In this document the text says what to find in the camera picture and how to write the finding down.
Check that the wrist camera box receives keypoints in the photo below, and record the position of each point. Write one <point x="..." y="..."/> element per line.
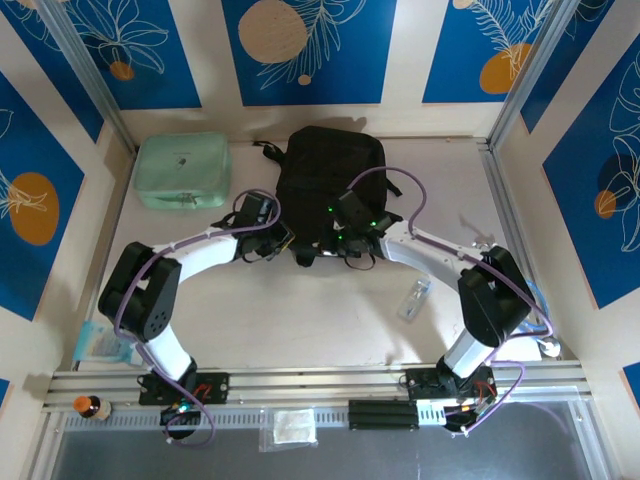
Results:
<point x="256" y="209"/>
<point x="357" y="207"/>

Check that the clear plastic pen box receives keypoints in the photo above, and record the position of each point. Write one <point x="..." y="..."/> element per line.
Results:
<point x="414" y="298"/>

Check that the white vented box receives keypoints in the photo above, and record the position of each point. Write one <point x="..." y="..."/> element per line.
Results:
<point x="431" y="413"/>

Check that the black ribbed block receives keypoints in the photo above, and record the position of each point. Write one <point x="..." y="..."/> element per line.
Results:
<point x="382" y="414"/>

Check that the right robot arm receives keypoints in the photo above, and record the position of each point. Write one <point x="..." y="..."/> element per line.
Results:
<point x="495" y="300"/>

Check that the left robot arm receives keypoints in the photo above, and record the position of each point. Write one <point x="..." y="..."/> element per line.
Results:
<point x="150" y="310"/>

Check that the black fabric backpack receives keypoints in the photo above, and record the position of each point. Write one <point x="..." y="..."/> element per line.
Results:
<point x="325" y="170"/>

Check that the white plug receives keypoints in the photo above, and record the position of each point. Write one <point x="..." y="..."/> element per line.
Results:
<point x="551" y="347"/>

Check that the brown bottle orange cap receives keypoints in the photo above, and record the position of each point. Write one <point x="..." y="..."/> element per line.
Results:
<point x="92" y="407"/>

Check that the aluminium table edge rail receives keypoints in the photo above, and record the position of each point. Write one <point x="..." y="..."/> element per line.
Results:
<point x="520" y="240"/>

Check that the clear bag with white pad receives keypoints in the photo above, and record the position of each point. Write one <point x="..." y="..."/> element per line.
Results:
<point x="290" y="425"/>

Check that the aluminium mounting rail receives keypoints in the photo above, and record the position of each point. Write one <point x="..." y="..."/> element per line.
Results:
<point x="310" y="382"/>

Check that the mint green zip pouch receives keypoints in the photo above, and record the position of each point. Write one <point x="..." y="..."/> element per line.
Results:
<point x="180" y="165"/>

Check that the small metal hook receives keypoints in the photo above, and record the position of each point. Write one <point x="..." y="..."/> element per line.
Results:
<point x="481" y="244"/>

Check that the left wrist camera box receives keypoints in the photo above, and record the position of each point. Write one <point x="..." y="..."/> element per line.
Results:
<point x="256" y="209"/>

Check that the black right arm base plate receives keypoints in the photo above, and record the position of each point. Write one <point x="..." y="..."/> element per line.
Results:
<point x="420" y="385"/>

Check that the aluminium frame post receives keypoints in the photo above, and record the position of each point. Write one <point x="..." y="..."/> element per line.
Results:
<point x="85" y="75"/>
<point x="535" y="75"/>

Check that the blue plastic packet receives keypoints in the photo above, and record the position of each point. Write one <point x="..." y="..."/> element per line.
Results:
<point x="102" y="345"/>

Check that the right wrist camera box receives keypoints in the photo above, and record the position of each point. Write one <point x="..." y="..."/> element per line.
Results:
<point x="357" y="207"/>

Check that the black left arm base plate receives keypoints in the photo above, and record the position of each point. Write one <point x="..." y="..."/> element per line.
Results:
<point x="220" y="387"/>

